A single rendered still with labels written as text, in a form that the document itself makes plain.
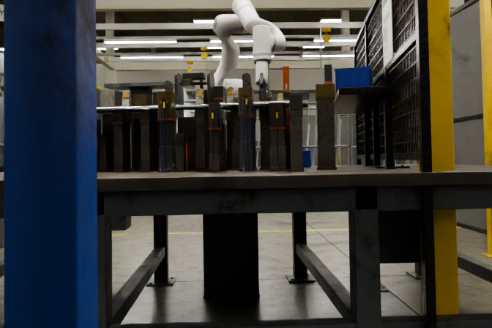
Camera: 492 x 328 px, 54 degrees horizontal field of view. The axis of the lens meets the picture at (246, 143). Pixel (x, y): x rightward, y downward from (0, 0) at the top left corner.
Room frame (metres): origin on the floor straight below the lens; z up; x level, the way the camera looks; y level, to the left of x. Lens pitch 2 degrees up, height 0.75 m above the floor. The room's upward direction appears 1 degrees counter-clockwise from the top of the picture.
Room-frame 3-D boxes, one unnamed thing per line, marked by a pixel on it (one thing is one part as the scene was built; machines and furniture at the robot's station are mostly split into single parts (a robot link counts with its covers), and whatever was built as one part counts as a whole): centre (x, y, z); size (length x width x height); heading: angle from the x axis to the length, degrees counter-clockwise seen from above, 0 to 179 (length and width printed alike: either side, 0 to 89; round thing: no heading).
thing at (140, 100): (2.47, 0.52, 0.89); 0.12 x 0.08 x 0.38; 173
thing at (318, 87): (2.06, -0.34, 0.88); 0.08 x 0.08 x 0.36; 83
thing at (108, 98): (2.49, 0.69, 0.90); 0.13 x 0.08 x 0.41; 173
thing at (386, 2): (2.06, -0.62, 1.30); 0.23 x 0.02 x 0.31; 173
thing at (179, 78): (2.47, 0.26, 0.94); 0.18 x 0.13 x 0.49; 83
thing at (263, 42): (2.17, -0.08, 1.28); 0.09 x 0.08 x 0.13; 110
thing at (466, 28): (4.22, -1.80, 1.00); 1.34 x 0.14 x 2.00; 2
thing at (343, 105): (2.37, -0.54, 1.01); 0.90 x 0.22 x 0.03; 173
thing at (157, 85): (2.64, 0.57, 1.16); 0.37 x 0.14 x 0.02; 83
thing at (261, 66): (2.17, -0.08, 1.14); 0.10 x 0.07 x 0.11; 173
